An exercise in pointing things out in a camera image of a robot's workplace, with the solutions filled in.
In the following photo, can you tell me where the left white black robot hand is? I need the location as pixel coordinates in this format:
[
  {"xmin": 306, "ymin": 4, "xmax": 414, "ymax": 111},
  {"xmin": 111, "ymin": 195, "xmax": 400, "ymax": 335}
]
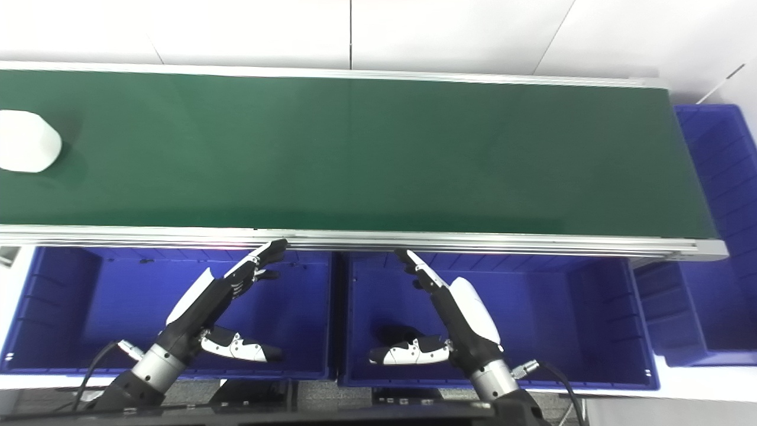
[{"xmin": 156, "ymin": 239, "xmax": 289, "ymax": 363}]

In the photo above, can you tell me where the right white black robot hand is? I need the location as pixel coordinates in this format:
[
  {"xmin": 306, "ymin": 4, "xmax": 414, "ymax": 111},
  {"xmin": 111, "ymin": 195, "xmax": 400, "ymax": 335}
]
[{"xmin": 369, "ymin": 249, "xmax": 504, "ymax": 374}]

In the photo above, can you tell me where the white plastic part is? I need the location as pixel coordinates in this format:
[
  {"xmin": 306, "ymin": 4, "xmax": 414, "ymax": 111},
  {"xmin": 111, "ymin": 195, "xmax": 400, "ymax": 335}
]
[{"xmin": 0, "ymin": 109, "xmax": 63, "ymax": 174}]

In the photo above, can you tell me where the blue plastic bin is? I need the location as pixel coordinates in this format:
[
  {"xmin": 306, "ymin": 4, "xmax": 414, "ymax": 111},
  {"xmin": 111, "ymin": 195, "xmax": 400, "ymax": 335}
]
[
  {"xmin": 0, "ymin": 246, "xmax": 335, "ymax": 380},
  {"xmin": 633, "ymin": 104, "xmax": 757, "ymax": 368},
  {"xmin": 336, "ymin": 251, "xmax": 661, "ymax": 392}
]

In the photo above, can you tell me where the green conveyor belt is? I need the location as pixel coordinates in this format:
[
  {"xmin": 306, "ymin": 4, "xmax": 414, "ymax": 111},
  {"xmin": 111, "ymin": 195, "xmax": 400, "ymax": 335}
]
[
  {"xmin": 0, "ymin": 60, "xmax": 729, "ymax": 263},
  {"xmin": 0, "ymin": 69, "xmax": 720, "ymax": 241}
]

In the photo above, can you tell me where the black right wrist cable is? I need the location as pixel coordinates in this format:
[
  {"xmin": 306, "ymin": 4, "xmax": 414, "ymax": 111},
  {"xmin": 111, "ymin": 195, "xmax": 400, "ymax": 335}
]
[{"xmin": 511, "ymin": 359, "xmax": 587, "ymax": 426}]

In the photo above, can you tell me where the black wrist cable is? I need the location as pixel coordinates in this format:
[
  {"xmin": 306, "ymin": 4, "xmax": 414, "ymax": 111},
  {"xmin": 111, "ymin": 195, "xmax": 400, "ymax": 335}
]
[
  {"xmin": 511, "ymin": 359, "xmax": 587, "ymax": 426},
  {"xmin": 72, "ymin": 340, "xmax": 146, "ymax": 412}
]

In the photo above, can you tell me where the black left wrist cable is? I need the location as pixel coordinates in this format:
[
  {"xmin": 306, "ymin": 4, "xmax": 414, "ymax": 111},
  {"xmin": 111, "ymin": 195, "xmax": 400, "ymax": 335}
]
[{"xmin": 72, "ymin": 340, "xmax": 146, "ymax": 412}]

